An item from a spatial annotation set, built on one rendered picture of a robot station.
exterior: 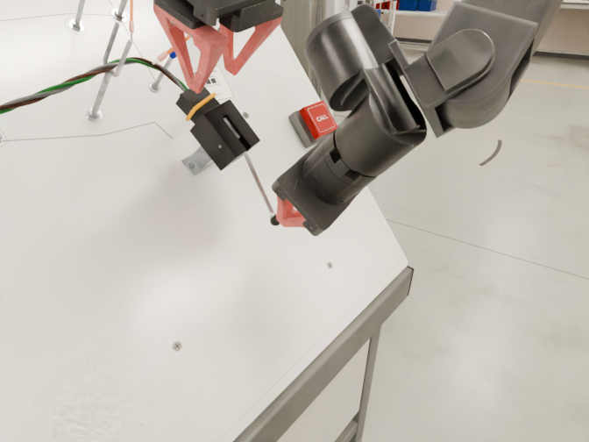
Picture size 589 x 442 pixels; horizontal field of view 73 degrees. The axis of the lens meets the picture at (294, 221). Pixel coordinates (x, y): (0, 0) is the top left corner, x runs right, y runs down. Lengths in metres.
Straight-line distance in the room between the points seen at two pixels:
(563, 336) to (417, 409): 0.76
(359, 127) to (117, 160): 0.28
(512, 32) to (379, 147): 0.11
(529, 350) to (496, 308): 0.23
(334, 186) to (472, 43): 0.15
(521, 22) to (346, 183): 0.17
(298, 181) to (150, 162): 0.19
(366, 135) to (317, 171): 0.07
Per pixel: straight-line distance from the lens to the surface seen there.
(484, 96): 0.30
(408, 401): 1.59
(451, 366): 1.73
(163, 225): 0.47
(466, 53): 0.30
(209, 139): 0.44
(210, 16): 0.34
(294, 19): 1.41
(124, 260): 0.45
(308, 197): 0.37
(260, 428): 0.50
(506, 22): 0.32
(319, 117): 0.61
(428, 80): 0.30
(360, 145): 0.32
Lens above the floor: 1.30
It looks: 33 degrees down
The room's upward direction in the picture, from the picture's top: straight up
